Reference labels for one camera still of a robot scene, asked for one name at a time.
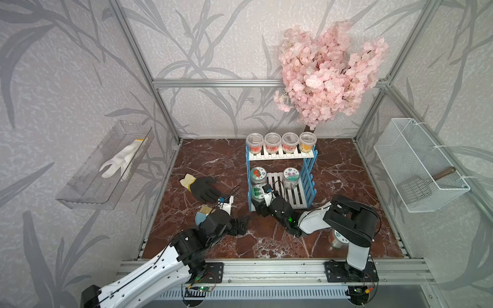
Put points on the white glove in tray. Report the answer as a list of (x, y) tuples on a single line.
[(122, 161)]

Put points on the small clear container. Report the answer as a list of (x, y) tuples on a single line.
[(307, 141)]

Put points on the clear seed container red label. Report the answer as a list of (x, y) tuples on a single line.
[(254, 142)]

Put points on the wooden handled brush in basket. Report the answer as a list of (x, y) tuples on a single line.
[(418, 186)]

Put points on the white wire mesh basket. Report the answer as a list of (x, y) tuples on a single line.
[(405, 149)]

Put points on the pink artificial blossom tree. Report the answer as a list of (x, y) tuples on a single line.
[(322, 78)]

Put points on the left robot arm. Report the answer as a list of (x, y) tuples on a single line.
[(181, 261)]

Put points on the black work glove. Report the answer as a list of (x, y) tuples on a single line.
[(202, 188)]

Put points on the blue white two-tier shelf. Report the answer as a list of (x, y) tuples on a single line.
[(300, 197)]

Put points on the carrot lid seed container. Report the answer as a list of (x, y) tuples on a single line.
[(336, 240)]

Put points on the blue hand brush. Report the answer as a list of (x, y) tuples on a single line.
[(202, 214)]

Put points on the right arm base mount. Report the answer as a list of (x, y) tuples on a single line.
[(341, 272)]

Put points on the strawberry lid seed container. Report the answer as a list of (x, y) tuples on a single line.
[(258, 175)]

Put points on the clear acrylic wall tray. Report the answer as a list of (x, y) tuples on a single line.
[(87, 189)]

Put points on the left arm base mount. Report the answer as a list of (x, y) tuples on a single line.
[(210, 272)]

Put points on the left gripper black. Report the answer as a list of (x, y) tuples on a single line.
[(242, 228)]

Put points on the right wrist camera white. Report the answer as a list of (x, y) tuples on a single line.
[(268, 194)]

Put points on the green label seed container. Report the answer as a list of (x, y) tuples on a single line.
[(257, 193)]

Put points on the pink flower lid container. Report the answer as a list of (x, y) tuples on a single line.
[(290, 178)]

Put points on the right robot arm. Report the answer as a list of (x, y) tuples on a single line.
[(355, 221)]

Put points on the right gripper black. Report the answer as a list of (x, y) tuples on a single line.
[(263, 208)]

